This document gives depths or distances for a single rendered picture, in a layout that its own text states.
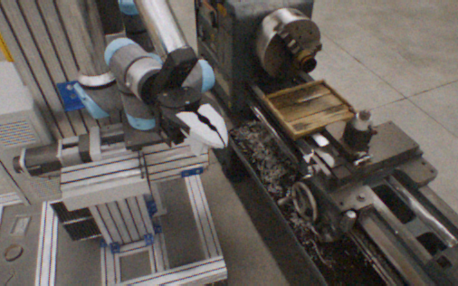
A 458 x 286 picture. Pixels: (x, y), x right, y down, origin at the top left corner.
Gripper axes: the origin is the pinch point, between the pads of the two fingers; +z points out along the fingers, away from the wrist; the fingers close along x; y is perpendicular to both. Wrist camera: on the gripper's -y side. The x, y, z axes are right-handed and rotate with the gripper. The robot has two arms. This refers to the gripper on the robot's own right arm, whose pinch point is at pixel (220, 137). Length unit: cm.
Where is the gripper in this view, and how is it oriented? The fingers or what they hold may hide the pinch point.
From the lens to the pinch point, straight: 52.3
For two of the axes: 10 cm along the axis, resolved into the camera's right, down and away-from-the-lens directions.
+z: 6.1, 5.6, -5.5
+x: -7.8, 3.4, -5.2
